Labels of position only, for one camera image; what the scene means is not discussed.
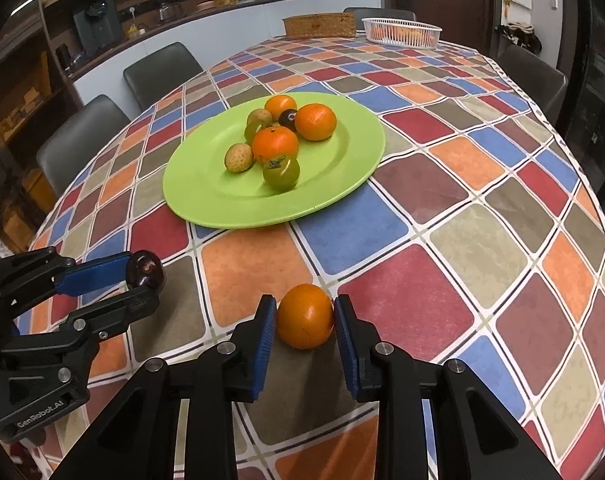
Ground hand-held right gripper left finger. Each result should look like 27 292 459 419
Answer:
50 294 278 480

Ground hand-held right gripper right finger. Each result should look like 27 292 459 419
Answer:
333 294 566 480

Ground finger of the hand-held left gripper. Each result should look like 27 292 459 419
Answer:
0 285 162 358
0 246 133 313

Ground large dark plum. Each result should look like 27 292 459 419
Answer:
126 250 166 291

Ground large round orange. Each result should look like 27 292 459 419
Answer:
276 283 334 350

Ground green plate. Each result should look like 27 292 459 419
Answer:
162 92 386 229

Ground green fruit with sticker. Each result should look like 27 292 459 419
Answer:
262 156 300 191

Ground small tan fruit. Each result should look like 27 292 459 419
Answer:
224 143 256 172

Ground mandarin orange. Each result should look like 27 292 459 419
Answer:
252 126 300 165

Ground flattish orange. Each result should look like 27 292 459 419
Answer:
294 103 338 142

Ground small orange fruit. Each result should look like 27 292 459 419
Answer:
264 94 298 120

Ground grey chair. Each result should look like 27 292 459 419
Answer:
343 7 416 23
123 42 204 112
497 45 568 128
36 95 132 198

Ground colourful checkered tablecloth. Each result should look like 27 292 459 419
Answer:
30 35 605 480

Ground black coffee machine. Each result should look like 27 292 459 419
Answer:
73 2 124 47

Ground white plastic basket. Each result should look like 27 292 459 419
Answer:
361 17 443 50

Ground wicker basket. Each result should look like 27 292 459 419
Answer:
282 12 357 39

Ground pile of bags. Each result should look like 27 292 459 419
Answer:
495 21 543 57

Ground brown wooden door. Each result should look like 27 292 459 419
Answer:
383 0 501 57

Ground dark glass door cabinet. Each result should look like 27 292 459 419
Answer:
575 0 605 201

